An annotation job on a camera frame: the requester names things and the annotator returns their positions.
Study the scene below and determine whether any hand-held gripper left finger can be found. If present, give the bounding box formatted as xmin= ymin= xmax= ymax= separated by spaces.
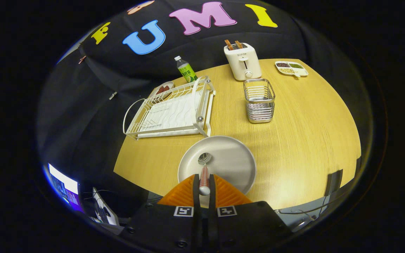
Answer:
xmin=120 ymin=174 xmax=203 ymax=253

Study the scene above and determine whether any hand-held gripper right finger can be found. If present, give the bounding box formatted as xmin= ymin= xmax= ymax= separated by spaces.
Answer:
xmin=208 ymin=174 xmax=293 ymax=253

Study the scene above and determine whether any pink handled metal spoon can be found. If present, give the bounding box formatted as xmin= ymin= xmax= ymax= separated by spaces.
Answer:
xmin=198 ymin=152 xmax=212 ymax=196

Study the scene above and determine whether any white round plate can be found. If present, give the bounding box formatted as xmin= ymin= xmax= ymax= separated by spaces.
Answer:
xmin=177 ymin=135 xmax=257 ymax=208

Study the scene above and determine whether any white wire dish rack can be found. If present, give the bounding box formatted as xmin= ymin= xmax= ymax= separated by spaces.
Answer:
xmin=123 ymin=75 xmax=216 ymax=141

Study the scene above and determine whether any metal wire basket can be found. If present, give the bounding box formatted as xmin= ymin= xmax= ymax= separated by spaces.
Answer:
xmin=243 ymin=78 xmax=276 ymax=124

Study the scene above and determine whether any white divided snack dish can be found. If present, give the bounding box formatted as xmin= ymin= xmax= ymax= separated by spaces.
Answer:
xmin=275 ymin=61 xmax=309 ymax=78

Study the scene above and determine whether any white device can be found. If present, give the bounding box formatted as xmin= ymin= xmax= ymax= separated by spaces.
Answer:
xmin=91 ymin=187 xmax=120 ymax=226

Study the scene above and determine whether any computer monitor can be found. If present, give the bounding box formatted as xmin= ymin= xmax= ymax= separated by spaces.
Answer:
xmin=47 ymin=163 xmax=83 ymax=212

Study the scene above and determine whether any small white saucer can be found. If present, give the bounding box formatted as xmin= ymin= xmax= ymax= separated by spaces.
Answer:
xmin=152 ymin=81 xmax=175 ymax=97

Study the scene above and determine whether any green label drink bottle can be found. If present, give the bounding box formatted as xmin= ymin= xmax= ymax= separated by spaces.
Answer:
xmin=174 ymin=56 xmax=198 ymax=83

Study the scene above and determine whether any white toaster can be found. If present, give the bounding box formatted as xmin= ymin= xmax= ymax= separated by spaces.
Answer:
xmin=224 ymin=43 xmax=262 ymax=81

